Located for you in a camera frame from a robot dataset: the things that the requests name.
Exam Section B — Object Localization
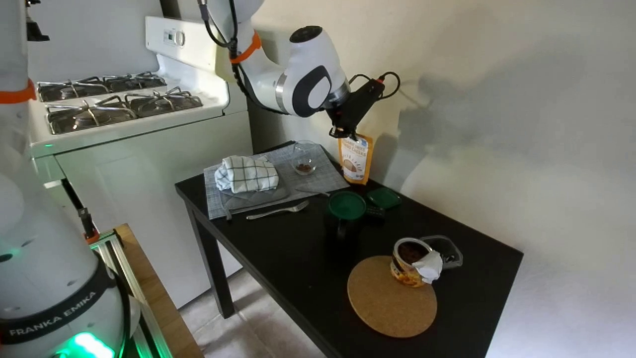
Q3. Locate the green round lid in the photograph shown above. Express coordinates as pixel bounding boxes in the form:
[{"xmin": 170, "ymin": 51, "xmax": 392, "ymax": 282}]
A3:
[{"xmin": 366, "ymin": 186, "xmax": 404, "ymax": 212}]

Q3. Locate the orange snack packet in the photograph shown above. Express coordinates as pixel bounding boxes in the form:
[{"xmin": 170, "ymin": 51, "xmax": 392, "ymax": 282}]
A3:
[{"xmin": 337, "ymin": 131, "xmax": 378, "ymax": 186}]

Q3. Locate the yellow patterned cup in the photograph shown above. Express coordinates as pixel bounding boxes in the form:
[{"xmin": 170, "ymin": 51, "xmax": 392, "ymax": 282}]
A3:
[{"xmin": 390, "ymin": 234, "xmax": 446, "ymax": 288}]

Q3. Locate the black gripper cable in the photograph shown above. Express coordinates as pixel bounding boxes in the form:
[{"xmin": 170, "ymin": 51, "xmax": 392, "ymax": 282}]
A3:
[{"xmin": 348, "ymin": 69, "xmax": 404, "ymax": 103}]

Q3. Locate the white stove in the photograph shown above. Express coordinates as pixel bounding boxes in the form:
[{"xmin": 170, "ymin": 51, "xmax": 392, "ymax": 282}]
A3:
[{"xmin": 26, "ymin": 15, "xmax": 259, "ymax": 310}]

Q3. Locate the round cork coaster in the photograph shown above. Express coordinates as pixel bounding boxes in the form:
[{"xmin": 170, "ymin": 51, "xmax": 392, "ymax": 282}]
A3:
[{"xmin": 346, "ymin": 254, "xmax": 440, "ymax": 340}]

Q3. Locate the grey grid mat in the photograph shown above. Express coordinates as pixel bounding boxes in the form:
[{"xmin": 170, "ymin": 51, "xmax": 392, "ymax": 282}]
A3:
[{"xmin": 203, "ymin": 141, "xmax": 350, "ymax": 222}]

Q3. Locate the small black container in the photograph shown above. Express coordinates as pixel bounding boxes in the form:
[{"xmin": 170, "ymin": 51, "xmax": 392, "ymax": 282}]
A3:
[{"xmin": 420, "ymin": 232, "xmax": 466, "ymax": 270}]

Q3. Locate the dark green mug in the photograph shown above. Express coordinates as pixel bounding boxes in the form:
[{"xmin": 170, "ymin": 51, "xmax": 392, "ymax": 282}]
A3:
[{"xmin": 325, "ymin": 188, "xmax": 370, "ymax": 254}]

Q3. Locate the small brown cup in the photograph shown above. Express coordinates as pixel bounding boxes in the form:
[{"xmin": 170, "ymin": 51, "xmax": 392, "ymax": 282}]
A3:
[{"xmin": 293, "ymin": 157, "xmax": 321, "ymax": 178}]

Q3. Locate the silver fork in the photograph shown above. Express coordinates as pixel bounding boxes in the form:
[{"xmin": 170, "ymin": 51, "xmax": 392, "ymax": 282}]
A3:
[{"xmin": 245, "ymin": 198, "xmax": 313, "ymax": 222}]

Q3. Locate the black table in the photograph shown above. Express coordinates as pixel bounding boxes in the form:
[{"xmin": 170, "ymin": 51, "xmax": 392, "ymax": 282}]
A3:
[{"xmin": 176, "ymin": 141, "xmax": 525, "ymax": 358}]

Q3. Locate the wooden board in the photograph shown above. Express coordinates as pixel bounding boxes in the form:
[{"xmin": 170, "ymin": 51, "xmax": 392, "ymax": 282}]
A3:
[{"xmin": 112, "ymin": 222, "xmax": 205, "ymax": 358}]

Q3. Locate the white checkered cloth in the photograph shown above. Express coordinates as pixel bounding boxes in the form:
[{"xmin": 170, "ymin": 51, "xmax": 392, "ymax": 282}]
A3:
[{"xmin": 213, "ymin": 153, "xmax": 283, "ymax": 194}]

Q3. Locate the green lit metal frame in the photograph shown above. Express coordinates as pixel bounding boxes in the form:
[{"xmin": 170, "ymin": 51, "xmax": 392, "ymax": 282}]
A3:
[{"xmin": 88, "ymin": 230, "xmax": 176, "ymax": 358}]

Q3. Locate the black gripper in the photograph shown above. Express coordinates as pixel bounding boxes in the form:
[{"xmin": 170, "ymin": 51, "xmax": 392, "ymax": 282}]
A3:
[{"xmin": 329, "ymin": 77, "xmax": 388, "ymax": 141}]

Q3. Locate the black burner grate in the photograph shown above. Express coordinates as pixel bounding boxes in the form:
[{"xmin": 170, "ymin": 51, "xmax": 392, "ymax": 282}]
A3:
[
  {"xmin": 122, "ymin": 85, "xmax": 205, "ymax": 119},
  {"xmin": 38, "ymin": 77, "xmax": 102, "ymax": 103},
  {"xmin": 46, "ymin": 97, "xmax": 126, "ymax": 135},
  {"xmin": 98, "ymin": 69, "xmax": 170, "ymax": 93}
]

